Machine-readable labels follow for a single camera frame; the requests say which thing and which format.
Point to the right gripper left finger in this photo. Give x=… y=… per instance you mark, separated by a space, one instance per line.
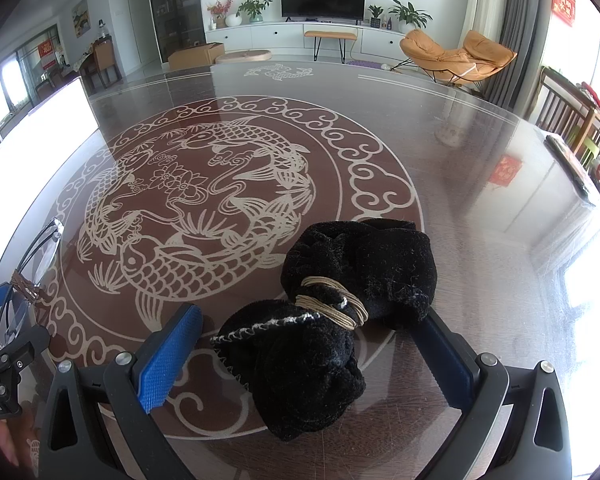
x=75 y=443

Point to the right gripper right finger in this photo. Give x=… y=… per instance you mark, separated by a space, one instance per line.
x=535 y=441

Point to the black fuzzy cloth bundle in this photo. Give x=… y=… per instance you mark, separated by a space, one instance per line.
x=296 y=355

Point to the white cardboard sorting box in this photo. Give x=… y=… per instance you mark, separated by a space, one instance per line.
x=36 y=149

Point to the dining table with chairs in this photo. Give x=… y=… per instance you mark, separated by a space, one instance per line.
x=98 y=68

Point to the wooden chair right side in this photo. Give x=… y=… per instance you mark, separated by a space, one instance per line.
x=560 y=107

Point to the brown cardboard box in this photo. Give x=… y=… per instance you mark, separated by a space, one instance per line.
x=200 y=56

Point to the oval wooden board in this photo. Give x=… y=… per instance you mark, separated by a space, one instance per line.
x=244 y=56

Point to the dark glass display cabinet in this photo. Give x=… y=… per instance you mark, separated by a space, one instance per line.
x=178 y=25

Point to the red flower vase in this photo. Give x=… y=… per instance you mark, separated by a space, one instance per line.
x=219 y=11

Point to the orange lounge chair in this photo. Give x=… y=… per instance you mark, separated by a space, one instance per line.
x=477 y=59

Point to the green potted plant left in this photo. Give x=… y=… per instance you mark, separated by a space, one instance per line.
x=254 y=9

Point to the green potted plant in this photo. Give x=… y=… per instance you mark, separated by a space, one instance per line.
x=254 y=9
x=408 y=16

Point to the purple floor mat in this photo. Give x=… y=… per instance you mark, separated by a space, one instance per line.
x=367 y=64

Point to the white tv cabinet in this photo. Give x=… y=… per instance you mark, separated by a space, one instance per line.
x=373 y=44

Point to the grey curtain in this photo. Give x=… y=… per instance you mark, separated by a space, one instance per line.
x=524 y=31

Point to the green potted plant right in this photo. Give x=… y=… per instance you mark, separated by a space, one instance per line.
x=408 y=16

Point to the wooden bench stool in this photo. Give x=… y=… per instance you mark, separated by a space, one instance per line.
x=341 y=38

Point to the small potted plant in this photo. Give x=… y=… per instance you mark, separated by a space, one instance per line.
x=375 y=15

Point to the wall painting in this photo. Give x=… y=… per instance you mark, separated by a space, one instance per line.
x=80 y=18

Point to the red wall decoration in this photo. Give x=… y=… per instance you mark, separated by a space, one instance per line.
x=565 y=10

